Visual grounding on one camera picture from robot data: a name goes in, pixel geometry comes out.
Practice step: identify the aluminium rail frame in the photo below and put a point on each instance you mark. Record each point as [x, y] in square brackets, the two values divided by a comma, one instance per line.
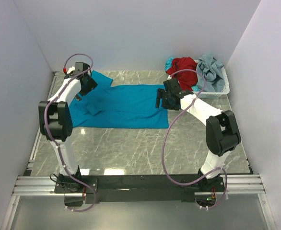
[243, 184]

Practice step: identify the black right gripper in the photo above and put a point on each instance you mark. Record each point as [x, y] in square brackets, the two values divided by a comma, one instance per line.
[158, 98]

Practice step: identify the red t shirt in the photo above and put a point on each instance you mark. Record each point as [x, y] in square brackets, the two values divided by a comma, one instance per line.
[183, 69]

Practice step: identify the white laundry basket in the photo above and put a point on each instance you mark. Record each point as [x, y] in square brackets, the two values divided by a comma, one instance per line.
[214, 95]

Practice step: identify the light blue garment in basket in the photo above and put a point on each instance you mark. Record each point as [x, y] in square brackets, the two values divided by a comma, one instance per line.
[168, 63]

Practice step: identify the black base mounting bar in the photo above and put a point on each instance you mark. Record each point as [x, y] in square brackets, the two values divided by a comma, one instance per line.
[134, 188]

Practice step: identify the grey t shirt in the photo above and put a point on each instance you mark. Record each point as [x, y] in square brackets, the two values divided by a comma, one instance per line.
[209, 73]

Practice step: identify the blue t shirt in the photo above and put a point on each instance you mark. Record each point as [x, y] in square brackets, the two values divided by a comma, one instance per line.
[123, 106]

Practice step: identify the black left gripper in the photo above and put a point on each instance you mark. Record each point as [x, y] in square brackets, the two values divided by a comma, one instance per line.
[90, 84]

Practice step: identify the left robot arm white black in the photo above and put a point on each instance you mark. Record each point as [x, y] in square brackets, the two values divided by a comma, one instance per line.
[56, 125]

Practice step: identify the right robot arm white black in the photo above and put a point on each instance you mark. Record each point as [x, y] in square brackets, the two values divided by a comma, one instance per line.
[222, 132]

